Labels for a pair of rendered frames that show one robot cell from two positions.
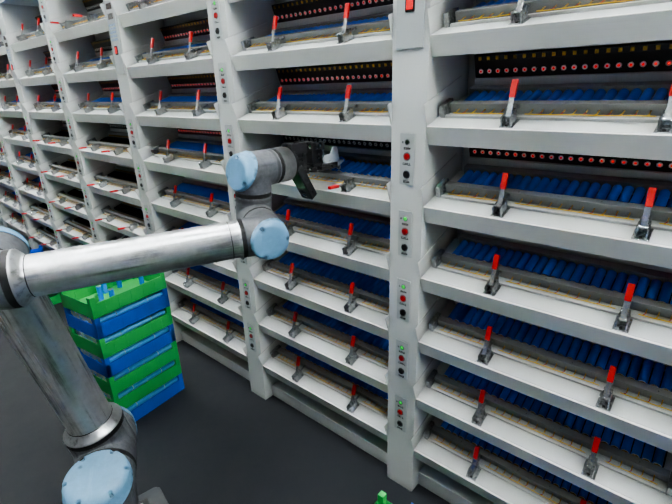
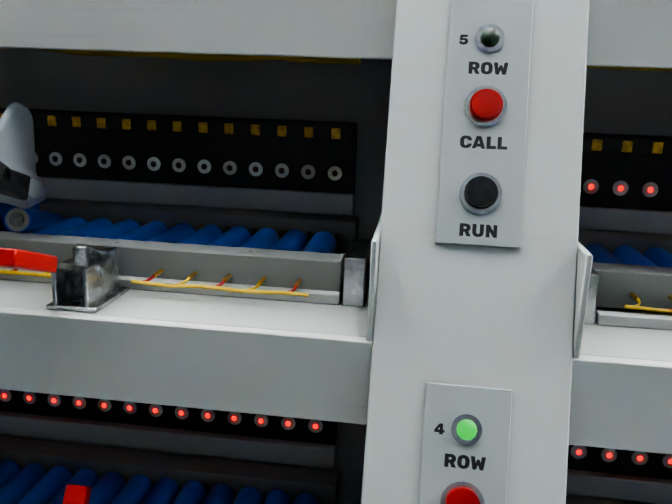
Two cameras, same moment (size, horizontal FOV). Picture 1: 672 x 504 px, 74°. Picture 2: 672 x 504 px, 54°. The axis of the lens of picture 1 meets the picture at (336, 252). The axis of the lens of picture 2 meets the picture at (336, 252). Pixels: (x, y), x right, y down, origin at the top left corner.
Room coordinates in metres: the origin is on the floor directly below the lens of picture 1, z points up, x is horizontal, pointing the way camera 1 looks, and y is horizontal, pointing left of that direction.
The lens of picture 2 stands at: (0.86, 0.06, 0.94)
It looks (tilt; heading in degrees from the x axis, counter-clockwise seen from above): 4 degrees up; 325
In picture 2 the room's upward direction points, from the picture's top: 4 degrees clockwise
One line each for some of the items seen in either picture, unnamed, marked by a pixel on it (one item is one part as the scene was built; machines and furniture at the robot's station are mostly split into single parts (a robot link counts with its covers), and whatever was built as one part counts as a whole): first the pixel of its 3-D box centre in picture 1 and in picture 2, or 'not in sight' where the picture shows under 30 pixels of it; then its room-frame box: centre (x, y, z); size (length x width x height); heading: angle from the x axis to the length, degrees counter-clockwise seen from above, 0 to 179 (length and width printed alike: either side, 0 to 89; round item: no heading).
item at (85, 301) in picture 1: (114, 287); not in sight; (1.54, 0.84, 0.52); 0.30 x 0.20 x 0.08; 147
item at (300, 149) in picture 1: (302, 158); not in sight; (1.24, 0.08, 1.02); 0.12 x 0.08 x 0.09; 139
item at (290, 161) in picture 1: (279, 164); not in sight; (1.18, 0.14, 1.02); 0.10 x 0.05 x 0.09; 49
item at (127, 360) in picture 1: (127, 342); not in sight; (1.54, 0.84, 0.28); 0.30 x 0.20 x 0.08; 147
